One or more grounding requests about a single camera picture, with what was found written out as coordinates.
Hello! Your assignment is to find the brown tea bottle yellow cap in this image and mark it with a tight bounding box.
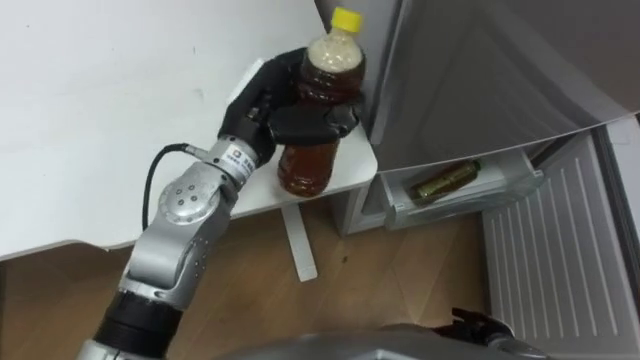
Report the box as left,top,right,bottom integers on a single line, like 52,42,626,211
276,6,368,198

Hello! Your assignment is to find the grey fridge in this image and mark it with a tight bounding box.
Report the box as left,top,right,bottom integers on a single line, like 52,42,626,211
313,0,640,237

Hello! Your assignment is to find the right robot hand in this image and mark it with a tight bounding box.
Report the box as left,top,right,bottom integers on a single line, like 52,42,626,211
432,307,516,347

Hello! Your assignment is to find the open fridge door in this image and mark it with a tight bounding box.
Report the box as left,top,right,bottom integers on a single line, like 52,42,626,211
381,115,640,360

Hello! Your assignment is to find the green bottle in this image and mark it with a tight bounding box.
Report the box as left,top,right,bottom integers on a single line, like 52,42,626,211
408,159,483,206

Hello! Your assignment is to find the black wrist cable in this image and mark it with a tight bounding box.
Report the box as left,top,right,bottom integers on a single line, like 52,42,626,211
141,142,207,232

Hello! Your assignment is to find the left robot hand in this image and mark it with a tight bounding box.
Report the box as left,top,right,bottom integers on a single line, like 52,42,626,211
218,47,365,167

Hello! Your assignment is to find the white desk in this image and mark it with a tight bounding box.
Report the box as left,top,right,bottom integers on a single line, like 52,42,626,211
0,0,379,284

